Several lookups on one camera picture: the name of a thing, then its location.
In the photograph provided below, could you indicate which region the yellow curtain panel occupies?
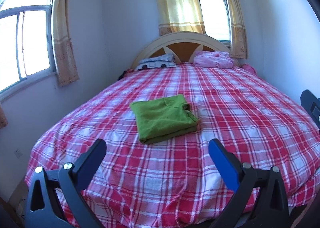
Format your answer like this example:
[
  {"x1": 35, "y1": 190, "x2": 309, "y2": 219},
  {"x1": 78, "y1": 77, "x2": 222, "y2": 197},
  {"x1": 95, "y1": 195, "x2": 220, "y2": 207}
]
[
  {"x1": 157, "y1": 0, "x2": 206, "y2": 36},
  {"x1": 227, "y1": 0, "x2": 248, "y2": 60}
]

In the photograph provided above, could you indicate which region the cream wooden headboard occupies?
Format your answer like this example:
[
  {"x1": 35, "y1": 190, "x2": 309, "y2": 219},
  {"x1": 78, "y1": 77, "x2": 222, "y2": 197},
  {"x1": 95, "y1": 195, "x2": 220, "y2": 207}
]
[{"x1": 131, "y1": 32, "x2": 230, "y2": 69}]

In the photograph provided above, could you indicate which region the grey car print pillow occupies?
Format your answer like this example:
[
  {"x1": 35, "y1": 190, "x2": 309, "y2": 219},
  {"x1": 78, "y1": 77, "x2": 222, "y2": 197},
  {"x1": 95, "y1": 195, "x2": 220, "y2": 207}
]
[{"x1": 135, "y1": 54, "x2": 176, "y2": 71}]

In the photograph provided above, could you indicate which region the pink cloth by wall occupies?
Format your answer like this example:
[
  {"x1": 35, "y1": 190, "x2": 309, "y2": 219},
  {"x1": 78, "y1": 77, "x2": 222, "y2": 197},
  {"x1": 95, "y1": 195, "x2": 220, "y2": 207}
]
[{"x1": 241, "y1": 63, "x2": 257, "y2": 76}]

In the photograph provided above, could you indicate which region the green orange striped knit sweater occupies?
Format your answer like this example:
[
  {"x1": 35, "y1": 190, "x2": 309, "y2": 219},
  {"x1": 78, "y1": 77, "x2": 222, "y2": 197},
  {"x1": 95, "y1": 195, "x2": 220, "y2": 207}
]
[{"x1": 130, "y1": 94, "x2": 199, "y2": 145}]

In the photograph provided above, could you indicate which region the wall power socket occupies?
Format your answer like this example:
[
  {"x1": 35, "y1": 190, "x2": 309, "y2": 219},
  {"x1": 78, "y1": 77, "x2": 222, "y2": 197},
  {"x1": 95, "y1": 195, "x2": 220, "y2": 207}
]
[{"x1": 14, "y1": 149, "x2": 23, "y2": 159}]

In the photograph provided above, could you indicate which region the back window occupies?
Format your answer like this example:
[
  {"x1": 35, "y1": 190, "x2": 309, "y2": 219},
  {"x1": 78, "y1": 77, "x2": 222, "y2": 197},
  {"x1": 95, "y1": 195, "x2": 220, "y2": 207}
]
[{"x1": 199, "y1": 0, "x2": 231, "y2": 45}]

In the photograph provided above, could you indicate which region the yellow curtain left panel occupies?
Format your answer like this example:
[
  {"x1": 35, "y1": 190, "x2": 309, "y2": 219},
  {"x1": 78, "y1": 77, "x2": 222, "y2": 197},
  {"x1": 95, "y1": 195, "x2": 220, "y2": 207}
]
[{"x1": 157, "y1": 0, "x2": 206, "y2": 36}]

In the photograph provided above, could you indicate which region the dark clothing beside bed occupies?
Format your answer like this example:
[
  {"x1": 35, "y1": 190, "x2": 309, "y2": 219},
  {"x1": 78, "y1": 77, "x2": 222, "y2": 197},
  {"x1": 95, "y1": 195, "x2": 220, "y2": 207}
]
[{"x1": 118, "y1": 68, "x2": 135, "y2": 81}]

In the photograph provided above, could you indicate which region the pink pillow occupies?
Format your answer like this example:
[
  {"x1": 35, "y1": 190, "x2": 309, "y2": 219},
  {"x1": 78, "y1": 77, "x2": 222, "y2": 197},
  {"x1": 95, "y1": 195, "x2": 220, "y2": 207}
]
[{"x1": 193, "y1": 51, "x2": 234, "y2": 69}]

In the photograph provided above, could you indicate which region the red white plaid bed sheet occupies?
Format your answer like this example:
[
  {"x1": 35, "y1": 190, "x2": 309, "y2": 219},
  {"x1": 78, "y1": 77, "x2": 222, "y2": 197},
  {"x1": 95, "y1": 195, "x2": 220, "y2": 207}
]
[{"x1": 25, "y1": 63, "x2": 319, "y2": 227}]

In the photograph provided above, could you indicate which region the side window yellow curtain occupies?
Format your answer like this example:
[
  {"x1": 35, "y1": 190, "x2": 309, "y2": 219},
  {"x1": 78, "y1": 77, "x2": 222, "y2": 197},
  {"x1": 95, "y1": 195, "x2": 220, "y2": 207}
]
[{"x1": 52, "y1": 0, "x2": 79, "y2": 87}]

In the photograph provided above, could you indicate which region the yellow curtain right panel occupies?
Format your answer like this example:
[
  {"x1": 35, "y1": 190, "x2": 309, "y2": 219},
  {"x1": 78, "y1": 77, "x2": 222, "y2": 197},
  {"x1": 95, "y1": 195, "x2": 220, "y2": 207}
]
[{"x1": 227, "y1": 0, "x2": 248, "y2": 60}]

